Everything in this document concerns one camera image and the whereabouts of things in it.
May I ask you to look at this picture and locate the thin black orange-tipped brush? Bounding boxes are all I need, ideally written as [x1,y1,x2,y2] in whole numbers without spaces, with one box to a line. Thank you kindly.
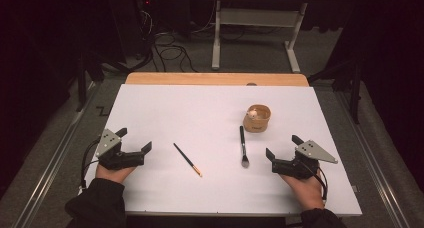
[172,142,203,178]

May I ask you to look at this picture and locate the wooden table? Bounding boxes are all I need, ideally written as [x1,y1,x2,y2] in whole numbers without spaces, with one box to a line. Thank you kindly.
[124,71,310,88]

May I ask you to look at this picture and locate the black floor cables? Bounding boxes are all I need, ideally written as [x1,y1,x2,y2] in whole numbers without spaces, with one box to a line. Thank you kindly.
[134,7,199,74]

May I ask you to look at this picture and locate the dark equipment with red light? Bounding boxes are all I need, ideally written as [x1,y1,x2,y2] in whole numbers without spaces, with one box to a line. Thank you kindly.
[108,0,158,64]

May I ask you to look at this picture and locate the person's left hand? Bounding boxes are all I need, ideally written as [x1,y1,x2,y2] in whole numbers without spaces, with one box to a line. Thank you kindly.
[95,162,136,184]

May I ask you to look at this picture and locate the white-framed desk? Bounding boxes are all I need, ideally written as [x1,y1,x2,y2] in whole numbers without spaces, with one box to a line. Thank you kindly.
[211,0,353,74]

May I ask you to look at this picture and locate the black makeup brush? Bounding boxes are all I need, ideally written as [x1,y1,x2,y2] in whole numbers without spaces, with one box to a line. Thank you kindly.
[238,125,250,169]

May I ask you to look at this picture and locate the white table mat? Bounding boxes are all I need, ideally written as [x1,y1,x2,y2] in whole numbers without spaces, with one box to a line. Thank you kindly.
[72,83,363,217]

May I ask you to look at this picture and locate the right hand-held gripper black cable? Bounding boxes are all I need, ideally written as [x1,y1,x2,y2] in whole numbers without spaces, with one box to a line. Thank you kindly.
[299,161,329,202]

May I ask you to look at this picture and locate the hand-held gripper black cable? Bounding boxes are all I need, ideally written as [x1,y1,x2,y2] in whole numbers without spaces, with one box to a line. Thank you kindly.
[299,161,329,202]
[80,138,101,192]

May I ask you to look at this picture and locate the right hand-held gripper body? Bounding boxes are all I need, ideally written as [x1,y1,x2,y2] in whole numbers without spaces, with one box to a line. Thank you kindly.
[271,140,338,180]

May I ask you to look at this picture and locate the metal floor rail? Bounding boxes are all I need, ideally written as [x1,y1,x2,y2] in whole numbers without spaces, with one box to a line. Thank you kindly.
[11,82,98,228]
[336,91,411,228]

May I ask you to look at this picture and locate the person's right hand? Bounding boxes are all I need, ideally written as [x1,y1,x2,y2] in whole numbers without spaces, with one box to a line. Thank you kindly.
[279,167,326,211]

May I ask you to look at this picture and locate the round wooden brush holder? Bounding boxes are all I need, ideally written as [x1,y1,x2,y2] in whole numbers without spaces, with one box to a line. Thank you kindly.
[242,103,272,133]

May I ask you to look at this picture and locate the black metal stand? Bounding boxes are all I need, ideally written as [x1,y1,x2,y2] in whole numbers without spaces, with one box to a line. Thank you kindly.
[74,51,154,113]
[306,54,364,125]

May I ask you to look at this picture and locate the left hand-held gripper black cable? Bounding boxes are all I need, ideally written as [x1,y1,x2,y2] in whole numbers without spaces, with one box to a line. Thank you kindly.
[80,138,101,192]

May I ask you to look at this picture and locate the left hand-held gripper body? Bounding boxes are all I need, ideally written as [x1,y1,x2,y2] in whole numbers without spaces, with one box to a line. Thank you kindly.
[95,128,146,171]

